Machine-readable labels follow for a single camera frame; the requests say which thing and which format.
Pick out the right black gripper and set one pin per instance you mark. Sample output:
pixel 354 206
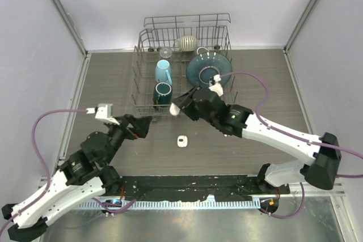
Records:
pixel 186 106

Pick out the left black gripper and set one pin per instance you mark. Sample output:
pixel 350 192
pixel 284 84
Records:
pixel 141 126

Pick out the white earbud charging case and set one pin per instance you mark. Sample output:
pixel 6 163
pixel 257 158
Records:
pixel 182 141

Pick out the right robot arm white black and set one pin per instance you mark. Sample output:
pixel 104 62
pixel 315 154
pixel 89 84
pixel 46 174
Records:
pixel 317 159

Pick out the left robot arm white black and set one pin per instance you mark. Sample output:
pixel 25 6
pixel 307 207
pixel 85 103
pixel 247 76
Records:
pixel 86 174

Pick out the dark green mug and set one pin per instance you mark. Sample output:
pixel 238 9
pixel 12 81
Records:
pixel 162 95

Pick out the light blue mug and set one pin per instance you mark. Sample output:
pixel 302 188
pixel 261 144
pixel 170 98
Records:
pixel 163 72

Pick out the large blue ceramic plate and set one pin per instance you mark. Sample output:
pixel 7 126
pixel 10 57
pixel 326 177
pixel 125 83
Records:
pixel 205 66

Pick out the small clear glass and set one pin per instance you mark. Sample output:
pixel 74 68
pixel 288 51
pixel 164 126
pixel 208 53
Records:
pixel 165 52

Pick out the white rimmed cup behind plate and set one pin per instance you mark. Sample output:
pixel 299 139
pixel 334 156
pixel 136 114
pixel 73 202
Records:
pixel 201 50

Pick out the striped beige ceramic jar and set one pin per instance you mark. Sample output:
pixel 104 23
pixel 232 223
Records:
pixel 186 43

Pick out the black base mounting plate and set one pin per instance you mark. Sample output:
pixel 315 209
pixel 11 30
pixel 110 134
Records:
pixel 195 188

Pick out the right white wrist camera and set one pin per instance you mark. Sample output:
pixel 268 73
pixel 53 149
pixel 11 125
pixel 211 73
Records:
pixel 215 86

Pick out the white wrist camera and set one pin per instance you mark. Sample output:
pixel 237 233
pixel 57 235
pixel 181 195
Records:
pixel 215 86
pixel 103 112

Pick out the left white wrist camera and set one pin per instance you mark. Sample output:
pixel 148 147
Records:
pixel 103 112

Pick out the grey wire dish rack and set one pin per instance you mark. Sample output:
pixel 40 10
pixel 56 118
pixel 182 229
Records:
pixel 161 31

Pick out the white slotted cable duct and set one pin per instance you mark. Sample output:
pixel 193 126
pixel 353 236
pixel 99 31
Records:
pixel 209 204

